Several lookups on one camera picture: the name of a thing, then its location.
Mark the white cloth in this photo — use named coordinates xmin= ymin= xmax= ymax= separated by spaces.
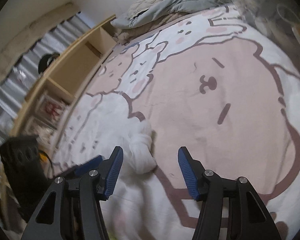
xmin=120 ymin=120 xmax=157 ymax=177

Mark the clear plastic clutter bin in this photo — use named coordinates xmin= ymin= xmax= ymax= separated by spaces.
xmin=233 ymin=0 xmax=300 ymax=50

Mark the wooden bedside shelf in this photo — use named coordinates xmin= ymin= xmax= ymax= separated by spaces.
xmin=0 ymin=15 xmax=118 ymax=225

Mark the grey curtain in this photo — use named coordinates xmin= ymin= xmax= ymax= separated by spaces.
xmin=0 ymin=8 xmax=90 ymax=143

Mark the red framed picture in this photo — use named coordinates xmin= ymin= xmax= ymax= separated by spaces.
xmin=34 ymin=91 xmax=67 ymax=128

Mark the black hat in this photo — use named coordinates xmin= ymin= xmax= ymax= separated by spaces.
xmin=38 ymin=52 xmax=60 ymax=74

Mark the cartoon bear blanket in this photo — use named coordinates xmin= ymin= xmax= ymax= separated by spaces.
xmin=53 ymin=4 xmax=300 ymax=239

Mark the grey duvet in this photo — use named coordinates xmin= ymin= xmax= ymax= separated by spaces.
xmin=111 ymin=0 xmax=231 ymax=29

